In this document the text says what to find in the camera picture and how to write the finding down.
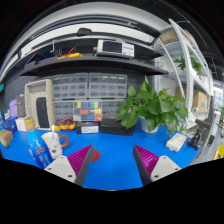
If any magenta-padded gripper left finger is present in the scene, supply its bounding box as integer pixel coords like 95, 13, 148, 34
44, 144, 95, 187

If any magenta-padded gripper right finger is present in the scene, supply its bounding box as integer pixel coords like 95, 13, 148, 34
132, 144, 182, 187

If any blue drink bottle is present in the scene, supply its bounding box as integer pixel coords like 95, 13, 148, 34
27, 129, 53, 170

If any white power adapter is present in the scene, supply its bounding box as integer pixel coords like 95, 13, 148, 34
165, 133, 188, 153

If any yellow multimeter with red leads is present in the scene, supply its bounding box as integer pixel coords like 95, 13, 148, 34
53, 117, 77, 132

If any black box with white label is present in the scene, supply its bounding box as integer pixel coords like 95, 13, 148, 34
75, 121, 100, 135

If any black stand device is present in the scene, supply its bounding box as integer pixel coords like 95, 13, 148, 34
187, 119, 212, 151

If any tan tape roll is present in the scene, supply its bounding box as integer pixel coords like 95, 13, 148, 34
23, 117, 36, 131

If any black speaker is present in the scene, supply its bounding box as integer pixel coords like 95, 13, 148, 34
35, 97, 51, 129

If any colourful parts organizer box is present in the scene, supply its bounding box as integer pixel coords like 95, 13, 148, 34
75, 100, 104, 123

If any potted green plant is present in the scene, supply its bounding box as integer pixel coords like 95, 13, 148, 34
115, 75, 190, 134

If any black flat case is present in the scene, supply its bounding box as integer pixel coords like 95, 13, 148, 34
99, 119, 136, 137

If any brown cardboard box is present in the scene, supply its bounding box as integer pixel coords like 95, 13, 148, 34
0, 129, 14, 149

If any blue box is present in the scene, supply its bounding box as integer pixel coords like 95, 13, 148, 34
3, 117, 18, 134

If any dark grey box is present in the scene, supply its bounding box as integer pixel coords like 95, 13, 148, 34
16, 94, 27, 118

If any beige dotted open box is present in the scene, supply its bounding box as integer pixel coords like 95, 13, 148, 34
24, 78, 56, 131

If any purple bag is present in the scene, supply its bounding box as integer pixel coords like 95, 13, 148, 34
8, 98, 19, 119

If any white shelf unit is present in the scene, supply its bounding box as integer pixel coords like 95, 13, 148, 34
156, 18, 214, 131

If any yellow tool with red leads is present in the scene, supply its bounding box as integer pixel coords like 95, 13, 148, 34
57, 47, 83, 60

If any white oscilloscope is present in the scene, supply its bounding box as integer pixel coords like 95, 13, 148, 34
96, 39, 135, 58

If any black rounded device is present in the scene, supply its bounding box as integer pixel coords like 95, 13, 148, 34
76, 27, 93, 37

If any white mug with orange handle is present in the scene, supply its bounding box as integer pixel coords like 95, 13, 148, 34
40, 131, 70, 160

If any black wall shelf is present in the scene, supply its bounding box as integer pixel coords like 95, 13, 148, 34
18, 33, 169, 78

